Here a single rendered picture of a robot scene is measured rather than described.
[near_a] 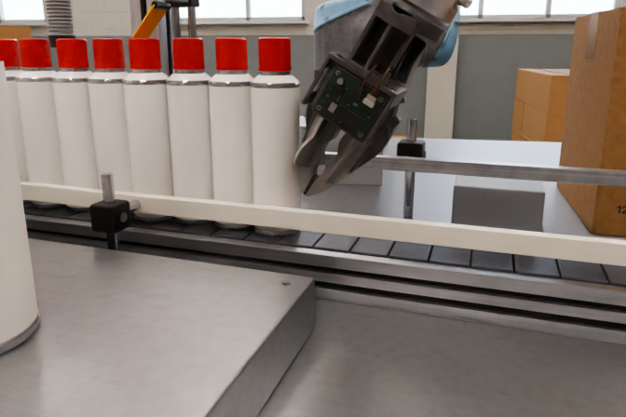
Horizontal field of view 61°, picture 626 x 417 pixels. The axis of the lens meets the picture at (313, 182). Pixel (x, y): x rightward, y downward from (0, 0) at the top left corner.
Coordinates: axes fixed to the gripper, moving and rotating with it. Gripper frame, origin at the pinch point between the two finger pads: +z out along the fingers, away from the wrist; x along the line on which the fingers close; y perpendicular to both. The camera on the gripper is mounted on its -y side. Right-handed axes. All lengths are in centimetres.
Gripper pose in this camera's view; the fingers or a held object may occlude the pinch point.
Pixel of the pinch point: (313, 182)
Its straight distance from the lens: 57.6
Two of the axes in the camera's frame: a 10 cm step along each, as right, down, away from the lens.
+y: -3.2, 2.3, -9.2
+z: -4.7, 8.0, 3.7
